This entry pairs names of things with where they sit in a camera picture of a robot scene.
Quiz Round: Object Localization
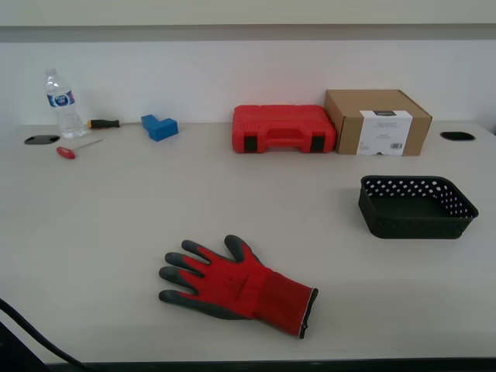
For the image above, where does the red grey work glove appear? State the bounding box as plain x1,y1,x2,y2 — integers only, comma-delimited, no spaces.
157,234,319,340

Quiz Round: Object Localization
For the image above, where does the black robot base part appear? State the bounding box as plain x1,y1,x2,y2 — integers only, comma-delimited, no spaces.
0,321,50,372

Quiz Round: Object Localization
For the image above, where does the black perforated plastic basket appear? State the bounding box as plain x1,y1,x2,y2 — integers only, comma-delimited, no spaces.
357,174,480,240

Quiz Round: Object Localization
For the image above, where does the red plastic tool case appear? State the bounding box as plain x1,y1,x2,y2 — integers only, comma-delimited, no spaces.
232,104,337,154

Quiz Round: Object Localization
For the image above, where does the blue plastic block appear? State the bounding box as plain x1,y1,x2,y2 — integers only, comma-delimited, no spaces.
140,113,180,143

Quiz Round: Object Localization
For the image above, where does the brown cardboard box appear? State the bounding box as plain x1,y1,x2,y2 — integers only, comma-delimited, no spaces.
324,89,433,157

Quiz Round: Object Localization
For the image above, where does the clear plastic water bottle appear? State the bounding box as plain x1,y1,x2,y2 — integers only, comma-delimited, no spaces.
43,68,87,140

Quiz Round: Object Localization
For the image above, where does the orange black handle screwdriver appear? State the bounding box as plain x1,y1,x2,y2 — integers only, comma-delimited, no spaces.
86,119,146,131

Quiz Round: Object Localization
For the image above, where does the black oval cable grommet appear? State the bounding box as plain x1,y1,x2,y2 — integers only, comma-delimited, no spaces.
23,134,62,146
439,131,477,142

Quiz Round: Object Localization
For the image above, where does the black cable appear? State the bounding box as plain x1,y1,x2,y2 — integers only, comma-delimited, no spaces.
0,297,98,372

